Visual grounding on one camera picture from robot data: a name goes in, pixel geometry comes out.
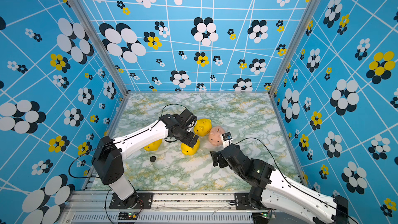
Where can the aluminium corner post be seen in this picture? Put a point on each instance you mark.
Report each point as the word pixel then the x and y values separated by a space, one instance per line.
pixel 295 41
pixel 84 19

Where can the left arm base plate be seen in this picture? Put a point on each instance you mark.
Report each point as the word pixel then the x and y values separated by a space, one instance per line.
pixel 138 200

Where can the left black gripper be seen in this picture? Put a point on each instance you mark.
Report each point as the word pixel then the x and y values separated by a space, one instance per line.
pixel 190 140

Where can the aluminium front rail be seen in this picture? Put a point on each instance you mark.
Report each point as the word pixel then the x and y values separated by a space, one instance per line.
pixel 181 207

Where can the left aluminium corner post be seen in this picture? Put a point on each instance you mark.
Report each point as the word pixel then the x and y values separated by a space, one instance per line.
pixel 84 19

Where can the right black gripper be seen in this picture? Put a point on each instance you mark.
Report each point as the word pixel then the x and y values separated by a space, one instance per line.
pixel 215 155

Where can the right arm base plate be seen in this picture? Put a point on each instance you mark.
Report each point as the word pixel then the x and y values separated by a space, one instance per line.
pixel 242 202

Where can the yellow piggy bank front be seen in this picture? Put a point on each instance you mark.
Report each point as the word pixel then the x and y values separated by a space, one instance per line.
pixel 153 146

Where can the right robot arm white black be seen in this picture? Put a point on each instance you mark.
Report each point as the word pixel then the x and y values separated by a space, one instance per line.
pixel 271 189

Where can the right aluminium corner post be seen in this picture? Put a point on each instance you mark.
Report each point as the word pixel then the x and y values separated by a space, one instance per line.
pixel 295 41

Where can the yellow piggy bank back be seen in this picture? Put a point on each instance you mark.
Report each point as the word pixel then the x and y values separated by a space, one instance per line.
pixel 202 127

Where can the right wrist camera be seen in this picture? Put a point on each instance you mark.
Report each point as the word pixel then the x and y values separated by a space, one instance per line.
pixel 226 139

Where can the yellow piggy bank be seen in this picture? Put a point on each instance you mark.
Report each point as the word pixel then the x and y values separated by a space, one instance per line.
pixel 202 127
pixel 189 151
pixel 153 146

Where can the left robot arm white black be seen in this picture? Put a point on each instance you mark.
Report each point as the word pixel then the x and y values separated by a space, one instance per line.
pixel 110 153

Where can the pink piggy bank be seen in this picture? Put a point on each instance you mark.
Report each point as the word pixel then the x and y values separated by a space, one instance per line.
pixel 214 136

